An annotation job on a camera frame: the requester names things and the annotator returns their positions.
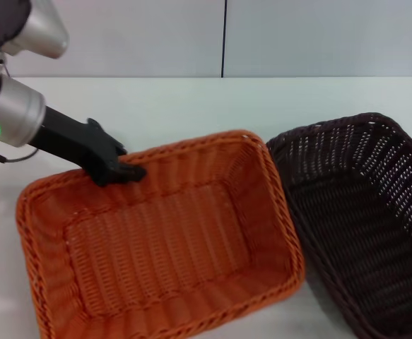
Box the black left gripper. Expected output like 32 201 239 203
28 105 148 187

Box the orange woven plastic basket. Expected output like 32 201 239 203
16 129 305 339

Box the dark brown woven plastic basket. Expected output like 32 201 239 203
266 112 412 339

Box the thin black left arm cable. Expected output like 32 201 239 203
0 143 39 164

